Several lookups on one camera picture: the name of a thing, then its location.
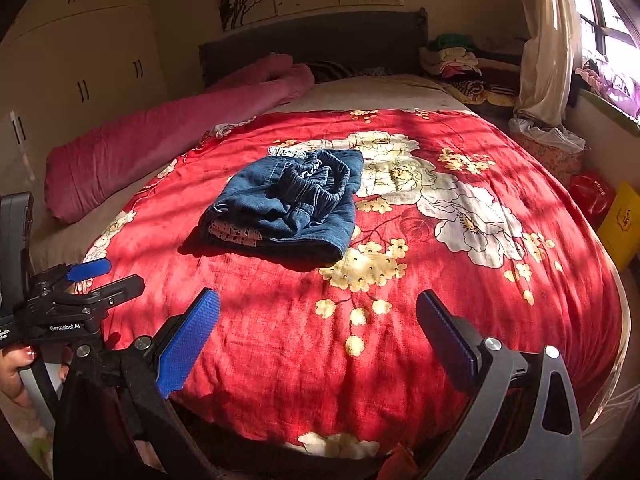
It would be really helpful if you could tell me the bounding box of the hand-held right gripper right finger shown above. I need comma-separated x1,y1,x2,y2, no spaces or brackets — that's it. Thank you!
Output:
416,289,585,480

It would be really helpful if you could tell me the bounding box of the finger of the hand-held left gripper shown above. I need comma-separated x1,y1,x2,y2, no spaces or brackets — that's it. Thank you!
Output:
47,258,112,291
70,275,146,314

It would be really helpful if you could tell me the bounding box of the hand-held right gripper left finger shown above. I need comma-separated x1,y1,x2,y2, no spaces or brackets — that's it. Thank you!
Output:
52,287,222,480

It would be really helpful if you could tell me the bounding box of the blue denim pants lace trim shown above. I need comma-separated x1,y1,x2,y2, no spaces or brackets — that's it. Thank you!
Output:
200,147,365,267

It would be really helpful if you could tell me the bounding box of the person's left hand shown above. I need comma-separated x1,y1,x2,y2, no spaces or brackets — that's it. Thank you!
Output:
0,346,73,411

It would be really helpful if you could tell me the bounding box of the red floral blanket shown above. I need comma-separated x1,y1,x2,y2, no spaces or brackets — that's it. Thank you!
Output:
82,107,626,461

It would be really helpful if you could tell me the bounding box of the pink plush blanket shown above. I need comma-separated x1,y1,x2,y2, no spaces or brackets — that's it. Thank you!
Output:
44,52,316,224

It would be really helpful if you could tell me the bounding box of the red bag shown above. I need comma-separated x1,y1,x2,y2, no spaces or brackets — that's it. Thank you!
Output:
569,170,616,231

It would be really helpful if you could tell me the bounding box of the floral fabric bundle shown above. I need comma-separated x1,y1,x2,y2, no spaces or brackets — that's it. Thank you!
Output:
515,132,584,187

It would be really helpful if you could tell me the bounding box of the yellow box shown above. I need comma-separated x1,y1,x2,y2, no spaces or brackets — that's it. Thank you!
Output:
597,180,640,272

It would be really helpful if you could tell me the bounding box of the white crumpled cloth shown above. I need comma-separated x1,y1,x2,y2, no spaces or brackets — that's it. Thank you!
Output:
509,115,586,154

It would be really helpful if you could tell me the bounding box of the cream wardrobe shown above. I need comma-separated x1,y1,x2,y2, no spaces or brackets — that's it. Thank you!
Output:
0,0,168,196

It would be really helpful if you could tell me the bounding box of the pile of clothes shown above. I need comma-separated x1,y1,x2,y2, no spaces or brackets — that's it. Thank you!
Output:
419,32,523,107

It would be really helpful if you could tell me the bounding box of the dark striped cloth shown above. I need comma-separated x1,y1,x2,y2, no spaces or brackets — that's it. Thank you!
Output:
304,60,362,84

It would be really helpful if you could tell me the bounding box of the cream curtain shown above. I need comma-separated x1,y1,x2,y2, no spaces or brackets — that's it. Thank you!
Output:
515,0,583,128

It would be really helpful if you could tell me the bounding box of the purple cloth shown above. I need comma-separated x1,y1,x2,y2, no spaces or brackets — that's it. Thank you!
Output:
575,57,640,121

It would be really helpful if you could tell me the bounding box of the dark grey headboard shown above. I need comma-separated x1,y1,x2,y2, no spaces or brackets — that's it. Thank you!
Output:
199,7,430,88

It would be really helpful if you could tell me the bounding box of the window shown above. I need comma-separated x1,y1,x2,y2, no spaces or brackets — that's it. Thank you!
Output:
570,0,640,91

